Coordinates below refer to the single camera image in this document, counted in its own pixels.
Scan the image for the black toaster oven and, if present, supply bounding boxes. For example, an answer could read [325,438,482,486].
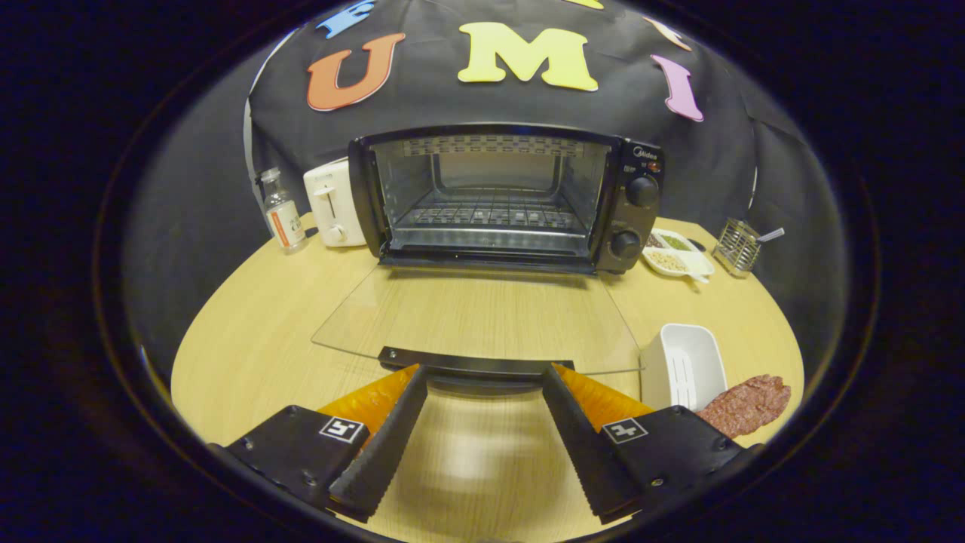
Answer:
[311,123,666,397]

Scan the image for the brown meat slice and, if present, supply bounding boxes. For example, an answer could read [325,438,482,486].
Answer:
[695,374,792,440]

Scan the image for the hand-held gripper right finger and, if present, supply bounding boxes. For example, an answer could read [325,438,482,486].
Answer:
[541,363,762,526]

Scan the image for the white divided dish with grains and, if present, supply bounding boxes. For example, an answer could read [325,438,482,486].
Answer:
[642,228,715,284]

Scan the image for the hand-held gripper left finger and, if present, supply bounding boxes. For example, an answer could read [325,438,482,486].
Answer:
[207,364,429,523]

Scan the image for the wire mesh utensil holder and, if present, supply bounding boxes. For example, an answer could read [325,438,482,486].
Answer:
[712,218,762,279]

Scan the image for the white rectangular tray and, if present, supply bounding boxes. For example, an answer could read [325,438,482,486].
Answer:
[640,324,728,413]

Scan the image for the white bread toaster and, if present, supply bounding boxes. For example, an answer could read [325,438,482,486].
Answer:
[303,157,368,248]

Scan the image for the clear glass bottle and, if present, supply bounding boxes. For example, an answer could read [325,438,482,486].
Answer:
[259,167,308,254]

